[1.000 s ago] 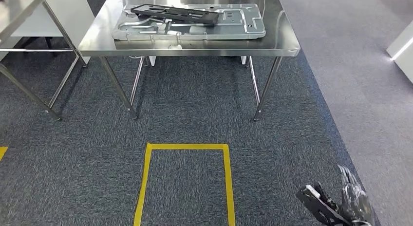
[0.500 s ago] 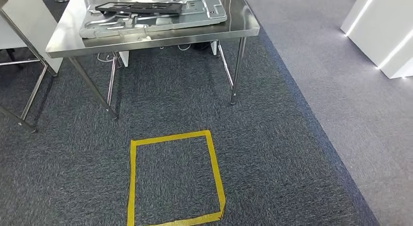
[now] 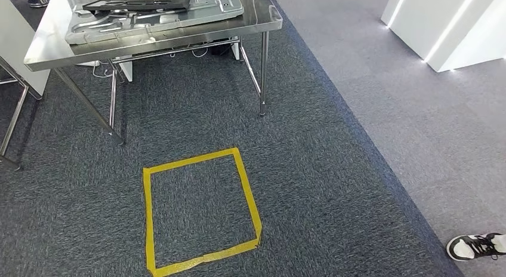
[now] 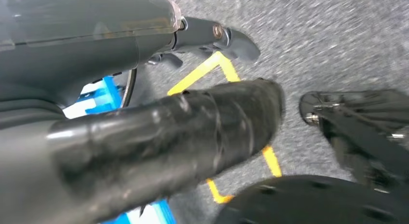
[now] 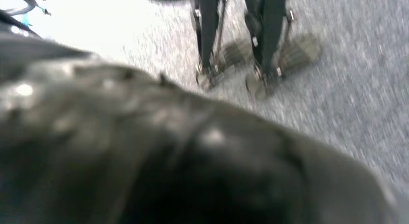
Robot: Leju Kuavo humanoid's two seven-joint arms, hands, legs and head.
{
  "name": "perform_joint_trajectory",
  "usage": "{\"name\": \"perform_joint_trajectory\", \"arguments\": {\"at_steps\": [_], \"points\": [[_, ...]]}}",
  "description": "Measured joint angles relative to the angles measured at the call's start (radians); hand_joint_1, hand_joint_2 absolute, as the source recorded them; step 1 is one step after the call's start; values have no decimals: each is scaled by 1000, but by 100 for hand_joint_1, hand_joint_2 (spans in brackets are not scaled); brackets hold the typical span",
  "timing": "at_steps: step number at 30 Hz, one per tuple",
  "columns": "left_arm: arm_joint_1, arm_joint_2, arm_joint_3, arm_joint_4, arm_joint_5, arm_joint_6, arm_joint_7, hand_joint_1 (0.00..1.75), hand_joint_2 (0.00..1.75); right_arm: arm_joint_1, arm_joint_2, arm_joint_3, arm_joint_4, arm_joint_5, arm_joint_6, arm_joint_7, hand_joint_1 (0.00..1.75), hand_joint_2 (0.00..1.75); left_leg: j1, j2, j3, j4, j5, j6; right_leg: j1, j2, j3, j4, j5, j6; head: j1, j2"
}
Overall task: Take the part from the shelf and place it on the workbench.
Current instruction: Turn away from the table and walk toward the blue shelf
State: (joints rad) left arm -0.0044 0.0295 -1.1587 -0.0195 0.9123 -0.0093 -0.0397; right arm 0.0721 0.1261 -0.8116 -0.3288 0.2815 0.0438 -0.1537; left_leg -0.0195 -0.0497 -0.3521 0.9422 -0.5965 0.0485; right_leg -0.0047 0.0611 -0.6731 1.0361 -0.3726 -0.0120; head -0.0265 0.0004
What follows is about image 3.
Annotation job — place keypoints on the black plastic plate frame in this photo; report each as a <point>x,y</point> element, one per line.
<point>180,2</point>

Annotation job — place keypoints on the stainless steel workbench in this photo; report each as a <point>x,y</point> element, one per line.
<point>257,10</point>

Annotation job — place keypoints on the stamped grey metal panel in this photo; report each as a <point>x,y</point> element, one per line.
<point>213,6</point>

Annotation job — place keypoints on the yellow tape square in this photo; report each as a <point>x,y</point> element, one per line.
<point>148,227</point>

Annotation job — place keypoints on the white desk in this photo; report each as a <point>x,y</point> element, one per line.
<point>126,71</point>

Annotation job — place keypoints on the white lit display plinth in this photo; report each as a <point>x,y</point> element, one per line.
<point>474,42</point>
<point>411,22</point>

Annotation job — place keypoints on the person's black white shoe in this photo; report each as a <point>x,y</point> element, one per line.
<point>462,249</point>

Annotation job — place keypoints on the white partition panel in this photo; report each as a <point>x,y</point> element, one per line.
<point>15,49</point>

